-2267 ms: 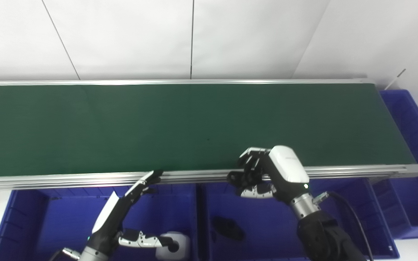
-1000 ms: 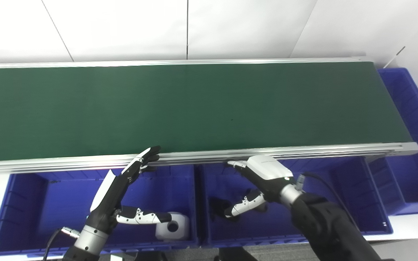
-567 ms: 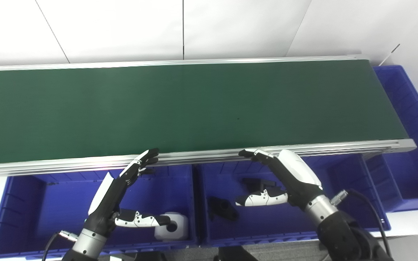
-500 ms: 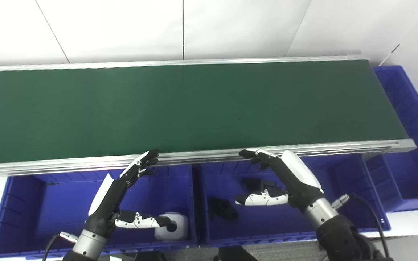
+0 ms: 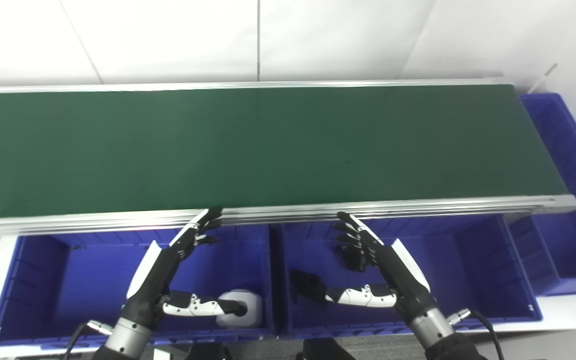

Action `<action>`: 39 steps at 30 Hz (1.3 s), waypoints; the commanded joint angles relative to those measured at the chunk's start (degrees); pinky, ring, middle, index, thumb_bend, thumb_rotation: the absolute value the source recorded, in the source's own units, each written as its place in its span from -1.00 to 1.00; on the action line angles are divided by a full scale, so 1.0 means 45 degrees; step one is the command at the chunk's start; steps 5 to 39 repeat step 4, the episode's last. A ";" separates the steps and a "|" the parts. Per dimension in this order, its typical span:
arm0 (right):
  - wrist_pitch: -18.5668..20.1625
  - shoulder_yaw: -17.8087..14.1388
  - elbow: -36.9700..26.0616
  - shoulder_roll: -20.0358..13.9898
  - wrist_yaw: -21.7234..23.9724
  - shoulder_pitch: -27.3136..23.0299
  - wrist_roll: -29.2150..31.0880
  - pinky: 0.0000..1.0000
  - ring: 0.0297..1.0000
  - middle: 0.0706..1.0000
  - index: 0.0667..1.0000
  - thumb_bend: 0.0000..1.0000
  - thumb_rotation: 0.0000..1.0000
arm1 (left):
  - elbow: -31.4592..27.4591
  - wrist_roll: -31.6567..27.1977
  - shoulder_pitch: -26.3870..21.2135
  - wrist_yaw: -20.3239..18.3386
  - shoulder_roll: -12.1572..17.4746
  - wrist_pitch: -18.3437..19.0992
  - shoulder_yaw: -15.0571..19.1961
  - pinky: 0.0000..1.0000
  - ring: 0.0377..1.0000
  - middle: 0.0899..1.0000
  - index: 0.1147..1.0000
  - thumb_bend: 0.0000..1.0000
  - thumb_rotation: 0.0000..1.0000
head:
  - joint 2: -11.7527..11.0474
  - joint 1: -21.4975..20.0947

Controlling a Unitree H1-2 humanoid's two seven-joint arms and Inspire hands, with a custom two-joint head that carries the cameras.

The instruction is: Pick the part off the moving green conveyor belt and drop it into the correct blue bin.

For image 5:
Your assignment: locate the black robot body part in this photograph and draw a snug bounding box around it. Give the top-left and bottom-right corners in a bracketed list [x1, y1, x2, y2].
[295, 337, 356, 360]

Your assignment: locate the empty blue bin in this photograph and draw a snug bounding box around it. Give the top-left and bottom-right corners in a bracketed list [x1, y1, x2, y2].
[508, 92, 576, 297]

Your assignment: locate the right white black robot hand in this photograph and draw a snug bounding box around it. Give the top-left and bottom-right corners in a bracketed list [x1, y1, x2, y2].
[325, 211, 439, 323]

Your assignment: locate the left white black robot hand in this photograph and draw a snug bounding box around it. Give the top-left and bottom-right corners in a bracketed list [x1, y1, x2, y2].
[123, 206, 249, 328]

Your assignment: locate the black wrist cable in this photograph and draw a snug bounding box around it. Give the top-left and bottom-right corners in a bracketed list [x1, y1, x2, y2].
[63, 320, 114, 360]
[448, 309, 506, 360]

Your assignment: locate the white block part with hole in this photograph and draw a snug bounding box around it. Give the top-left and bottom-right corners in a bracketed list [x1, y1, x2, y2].
[215, 289, 264, 329]

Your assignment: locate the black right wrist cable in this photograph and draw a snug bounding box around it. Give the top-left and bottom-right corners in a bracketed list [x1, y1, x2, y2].
[448, 309, 506, 360]

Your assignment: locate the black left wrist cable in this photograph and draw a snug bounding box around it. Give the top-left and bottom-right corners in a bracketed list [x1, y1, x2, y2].
[63, 320, 114, 360]

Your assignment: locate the blue bin with black part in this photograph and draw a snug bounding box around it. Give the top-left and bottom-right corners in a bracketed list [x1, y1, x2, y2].
[273, 215, 544, 338]

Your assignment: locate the green conveyor belt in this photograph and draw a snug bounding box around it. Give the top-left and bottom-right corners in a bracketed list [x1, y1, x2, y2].
[0, 77, 576, 238]
[0, 84, 569, 221]

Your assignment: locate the blue bin with white part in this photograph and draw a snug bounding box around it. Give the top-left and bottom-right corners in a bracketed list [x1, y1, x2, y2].
[0, 225, 275, 348]

